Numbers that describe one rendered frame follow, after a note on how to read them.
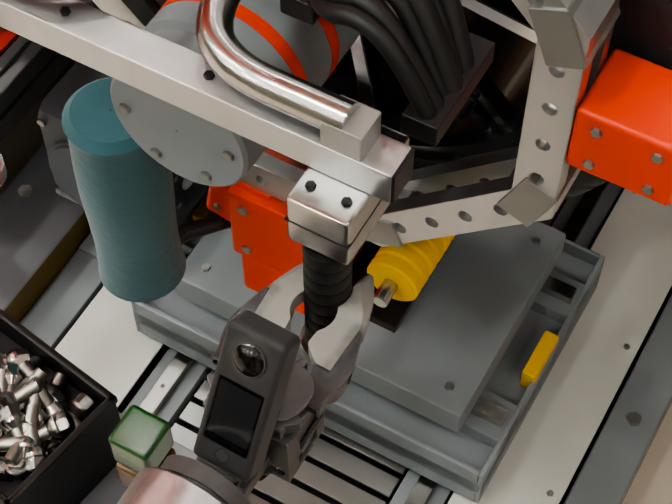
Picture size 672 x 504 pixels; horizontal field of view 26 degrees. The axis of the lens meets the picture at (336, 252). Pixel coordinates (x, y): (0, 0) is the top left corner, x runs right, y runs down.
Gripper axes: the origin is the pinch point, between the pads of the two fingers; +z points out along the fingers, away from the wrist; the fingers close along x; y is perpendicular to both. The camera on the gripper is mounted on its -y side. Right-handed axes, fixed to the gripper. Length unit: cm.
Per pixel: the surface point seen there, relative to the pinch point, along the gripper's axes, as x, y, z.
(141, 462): -10.8, 18.0, -14.1
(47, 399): -25.0, 26.7, -10.0
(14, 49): -73, 56, 41
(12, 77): -71, 56, 37
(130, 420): -13.4, 17.0, -11.7
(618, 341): 14, 75, 51
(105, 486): -19.7, 38.0, -11.0
